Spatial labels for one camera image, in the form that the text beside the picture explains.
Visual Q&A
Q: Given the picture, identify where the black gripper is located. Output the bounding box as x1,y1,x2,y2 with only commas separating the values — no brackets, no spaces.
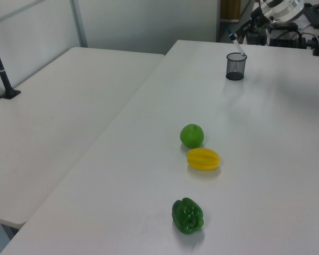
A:
233,5,272,44

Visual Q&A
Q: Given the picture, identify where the white marker with blue cap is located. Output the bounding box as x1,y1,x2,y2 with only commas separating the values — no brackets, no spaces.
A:
225,28,247,58

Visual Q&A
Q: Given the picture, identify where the wooden cabinet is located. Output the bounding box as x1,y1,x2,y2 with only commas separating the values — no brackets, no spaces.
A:
219,0,243,21

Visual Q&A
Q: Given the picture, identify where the black mesh pen cup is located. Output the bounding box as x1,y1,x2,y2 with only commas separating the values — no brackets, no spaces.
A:
225,52,248,81

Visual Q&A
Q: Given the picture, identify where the black electronics box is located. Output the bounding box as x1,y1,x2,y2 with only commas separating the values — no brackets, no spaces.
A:
267,22,307,49

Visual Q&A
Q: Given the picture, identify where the green toy apple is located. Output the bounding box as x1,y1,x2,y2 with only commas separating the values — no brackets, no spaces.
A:
179,123,205,149

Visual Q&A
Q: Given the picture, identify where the yellow toy starfruit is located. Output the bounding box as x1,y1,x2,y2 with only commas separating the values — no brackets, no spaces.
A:
186,148,221,171

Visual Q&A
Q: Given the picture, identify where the green toy bell pepper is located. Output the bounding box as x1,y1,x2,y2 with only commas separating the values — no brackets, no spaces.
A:
171,197,204,235

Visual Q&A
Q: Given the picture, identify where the grey partition frame post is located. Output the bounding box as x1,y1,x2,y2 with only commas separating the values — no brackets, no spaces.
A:
70,0,89,49

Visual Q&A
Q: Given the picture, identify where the black camera pole with base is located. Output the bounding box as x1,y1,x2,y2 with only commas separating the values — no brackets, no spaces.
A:
0,26,21,100

